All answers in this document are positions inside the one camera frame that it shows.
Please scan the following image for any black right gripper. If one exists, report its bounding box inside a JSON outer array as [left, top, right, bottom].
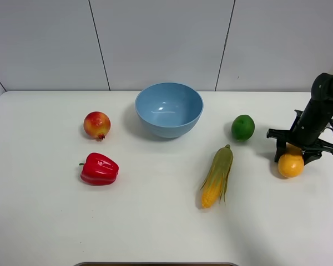
[[266, 99, 333, 165]]

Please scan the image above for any yellow orange mango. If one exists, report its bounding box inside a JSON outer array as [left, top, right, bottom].
[[277, 143, 305, 178]]

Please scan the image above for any green lime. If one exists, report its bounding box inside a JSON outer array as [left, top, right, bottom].
[[231, 114, 255, 141]]

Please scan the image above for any red yellow pomegranate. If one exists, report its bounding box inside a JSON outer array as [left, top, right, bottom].
[[83, 111, 111, 140]]

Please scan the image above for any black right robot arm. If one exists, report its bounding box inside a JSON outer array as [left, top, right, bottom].
[[266, 73, 333, 164]]

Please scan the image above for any blue plastic bowl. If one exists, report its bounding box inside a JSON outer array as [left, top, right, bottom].
[[135, 83, 204, 139]]

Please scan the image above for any corn cob with husk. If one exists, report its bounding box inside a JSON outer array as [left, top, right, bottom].
[[200, 144, 234, 209]]

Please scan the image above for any red bell pepper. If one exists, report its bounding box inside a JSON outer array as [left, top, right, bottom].
[[79, 152, 119, 186]]

